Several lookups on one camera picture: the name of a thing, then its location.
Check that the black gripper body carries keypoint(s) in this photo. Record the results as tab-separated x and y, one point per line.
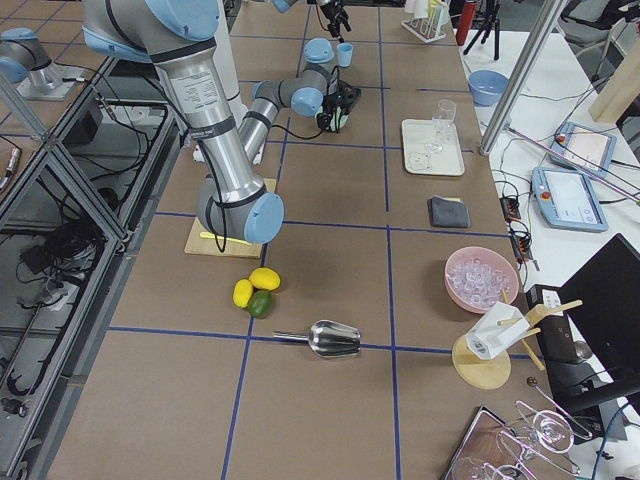
330	101
332	12

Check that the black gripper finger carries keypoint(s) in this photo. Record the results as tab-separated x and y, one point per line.
344	20
334	31

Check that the light blue cup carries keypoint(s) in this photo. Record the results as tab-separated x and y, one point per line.
344	53

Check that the light green bowl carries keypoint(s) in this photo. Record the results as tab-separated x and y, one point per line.
338	120

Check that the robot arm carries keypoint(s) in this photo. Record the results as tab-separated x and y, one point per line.
187	42
284	5

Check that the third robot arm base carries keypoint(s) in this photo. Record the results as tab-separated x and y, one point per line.
33	74

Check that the blue bowl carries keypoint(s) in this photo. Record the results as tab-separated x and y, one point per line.
487	87

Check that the pink bowl of ice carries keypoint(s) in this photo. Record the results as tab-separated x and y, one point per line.
476	278

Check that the metal ice scoop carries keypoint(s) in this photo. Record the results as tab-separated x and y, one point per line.
327	339

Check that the cream bear tray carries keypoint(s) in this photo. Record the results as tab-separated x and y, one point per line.
415	135

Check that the clear wine glass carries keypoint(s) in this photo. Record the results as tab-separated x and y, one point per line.
442	122

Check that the red bottle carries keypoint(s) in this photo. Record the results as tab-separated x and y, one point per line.
465	21

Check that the black tripod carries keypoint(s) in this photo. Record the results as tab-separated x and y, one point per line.
490	25

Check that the grey folded cloth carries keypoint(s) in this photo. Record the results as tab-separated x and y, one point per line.
448	213

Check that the yellow plastic knife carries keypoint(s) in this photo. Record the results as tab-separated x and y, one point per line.
210	236

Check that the yellow lemon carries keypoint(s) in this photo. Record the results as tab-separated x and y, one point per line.
264	278
242	293

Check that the wooden cutting board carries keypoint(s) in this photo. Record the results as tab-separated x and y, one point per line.
200	245

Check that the green lime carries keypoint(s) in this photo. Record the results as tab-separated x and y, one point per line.
260	304

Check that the blue teach pendant near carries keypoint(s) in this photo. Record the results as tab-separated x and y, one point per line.
566	200

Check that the blue teach pendant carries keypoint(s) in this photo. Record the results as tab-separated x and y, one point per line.
583	146
566	200

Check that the blue teach pendant far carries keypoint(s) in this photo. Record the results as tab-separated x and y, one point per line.
583	146

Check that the white paper cup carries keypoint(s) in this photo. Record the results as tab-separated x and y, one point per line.
497	330

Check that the wooden mug tree stand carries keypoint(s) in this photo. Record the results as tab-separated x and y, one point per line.
492	374

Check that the black monitor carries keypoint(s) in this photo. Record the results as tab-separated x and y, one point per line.
608	320

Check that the glass rack with glasses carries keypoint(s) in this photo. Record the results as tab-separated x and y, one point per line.
534	445

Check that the white wire cup rack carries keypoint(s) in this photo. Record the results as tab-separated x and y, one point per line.
427	19

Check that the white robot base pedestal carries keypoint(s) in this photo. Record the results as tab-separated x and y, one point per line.
225	66

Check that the aluminium frame post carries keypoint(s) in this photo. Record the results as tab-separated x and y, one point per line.
535	42

